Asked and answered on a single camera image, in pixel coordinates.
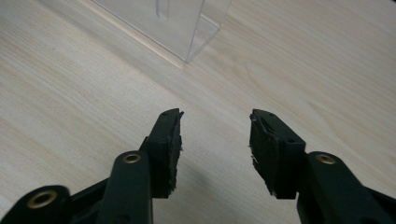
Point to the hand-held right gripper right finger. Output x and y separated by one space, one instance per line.
277 155

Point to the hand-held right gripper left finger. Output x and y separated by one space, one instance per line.
163 146

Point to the clear acrylic stand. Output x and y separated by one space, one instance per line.
174 23

